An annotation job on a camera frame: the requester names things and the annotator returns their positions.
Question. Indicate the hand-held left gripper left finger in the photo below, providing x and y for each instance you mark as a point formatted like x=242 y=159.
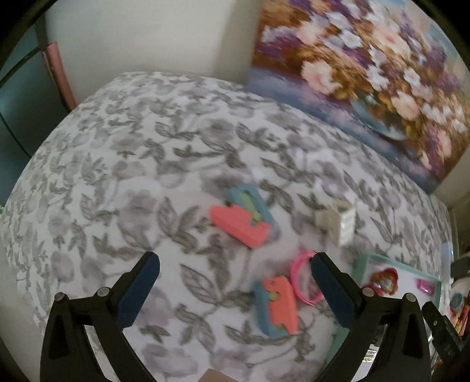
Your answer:
x=139 y=290

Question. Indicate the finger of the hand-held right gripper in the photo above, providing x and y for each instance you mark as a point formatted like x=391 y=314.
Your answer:
x=440 y=325

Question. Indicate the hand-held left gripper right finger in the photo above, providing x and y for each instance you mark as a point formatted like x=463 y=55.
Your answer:
x=330 y=294

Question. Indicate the pink and blue foam piece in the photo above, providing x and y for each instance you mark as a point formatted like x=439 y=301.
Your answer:
x=282 y=305
x=238 y=224

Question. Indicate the white tray with green rim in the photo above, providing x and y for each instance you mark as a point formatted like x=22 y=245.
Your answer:
x=404 y=279

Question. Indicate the white teal tape roll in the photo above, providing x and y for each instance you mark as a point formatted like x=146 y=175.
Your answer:
x=458 y=302

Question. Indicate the small pink plastic item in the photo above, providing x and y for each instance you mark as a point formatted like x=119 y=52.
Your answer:
x=424 y=286

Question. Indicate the red flower cookie cutter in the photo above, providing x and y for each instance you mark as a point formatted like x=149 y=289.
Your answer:
x=378 y=271

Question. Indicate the black power adapter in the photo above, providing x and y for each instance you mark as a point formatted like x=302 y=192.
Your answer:
x=462 y=266

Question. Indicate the white power strip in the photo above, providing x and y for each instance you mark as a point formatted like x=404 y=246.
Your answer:
x=446 y=257

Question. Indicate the white plastic toy block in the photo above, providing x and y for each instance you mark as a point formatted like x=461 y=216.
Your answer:
x=343 y=224

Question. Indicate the beige block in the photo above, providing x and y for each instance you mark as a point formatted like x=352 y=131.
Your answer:
x=216 y=376

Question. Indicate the grey floral tablecloth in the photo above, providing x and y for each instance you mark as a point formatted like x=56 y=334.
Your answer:
x=147 y=147

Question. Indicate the teal cabinet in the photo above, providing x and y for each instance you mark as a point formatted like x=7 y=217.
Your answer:
x=22 y=110

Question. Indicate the floral painting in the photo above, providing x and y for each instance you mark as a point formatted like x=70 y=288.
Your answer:
x=367 y=73

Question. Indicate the pink wooden frame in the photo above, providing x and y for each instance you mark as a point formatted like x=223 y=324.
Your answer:
x=58 y=77

